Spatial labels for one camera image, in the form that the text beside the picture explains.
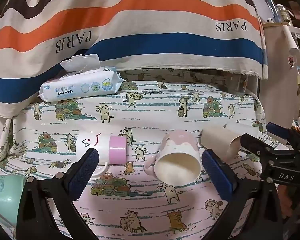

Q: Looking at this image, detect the white cup with pink band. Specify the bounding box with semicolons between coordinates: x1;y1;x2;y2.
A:
76;132;127;178

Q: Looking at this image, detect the cat print cloth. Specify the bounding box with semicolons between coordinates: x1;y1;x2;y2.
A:
0;69;268;240

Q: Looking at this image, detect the mint green cup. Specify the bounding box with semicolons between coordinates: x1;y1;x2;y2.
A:
0;174;28;227

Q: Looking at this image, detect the baby wipes pack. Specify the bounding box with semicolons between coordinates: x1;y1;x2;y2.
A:
37;54;127;103

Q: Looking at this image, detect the clear small bottle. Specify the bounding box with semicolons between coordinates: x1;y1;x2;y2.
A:
275;4;291;23

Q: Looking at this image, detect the wooden storage box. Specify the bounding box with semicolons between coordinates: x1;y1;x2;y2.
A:
259;21;300;128

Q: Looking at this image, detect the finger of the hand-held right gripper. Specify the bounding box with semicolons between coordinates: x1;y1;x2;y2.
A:
239;133;278;161
266;122;299;142

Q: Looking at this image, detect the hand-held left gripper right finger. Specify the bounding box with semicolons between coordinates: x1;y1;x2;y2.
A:
201;149;283;240

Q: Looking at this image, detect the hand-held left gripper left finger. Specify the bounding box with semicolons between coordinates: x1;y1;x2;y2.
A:
16;147;100;240

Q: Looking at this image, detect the striped cloth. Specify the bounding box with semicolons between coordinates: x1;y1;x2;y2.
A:
0;0;269;117

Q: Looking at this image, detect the rolled white paper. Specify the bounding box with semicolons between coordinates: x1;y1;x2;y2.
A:
282;26;300;55

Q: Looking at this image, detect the pink and white mug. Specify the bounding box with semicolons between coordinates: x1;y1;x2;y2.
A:
143;129;202;183

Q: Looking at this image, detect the beige cup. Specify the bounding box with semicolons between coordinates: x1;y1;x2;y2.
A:
199;125;243;162

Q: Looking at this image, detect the blue pen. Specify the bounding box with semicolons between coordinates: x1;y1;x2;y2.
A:
266;0;278;23

